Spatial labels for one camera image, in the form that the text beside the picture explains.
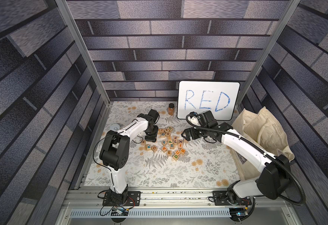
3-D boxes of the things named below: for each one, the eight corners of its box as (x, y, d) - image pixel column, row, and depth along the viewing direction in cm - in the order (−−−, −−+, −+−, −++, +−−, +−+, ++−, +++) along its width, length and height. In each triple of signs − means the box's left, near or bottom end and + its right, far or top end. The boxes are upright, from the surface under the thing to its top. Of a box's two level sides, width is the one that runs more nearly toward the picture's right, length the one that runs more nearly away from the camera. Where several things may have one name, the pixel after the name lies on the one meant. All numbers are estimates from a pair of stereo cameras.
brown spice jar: (168, 115, 114) (168, 107, 106) (168, 111, 116) (168, 103, 109) (174, 115, 114) (174, 107, 106) (173, 111, 116) (174, 103, 109)
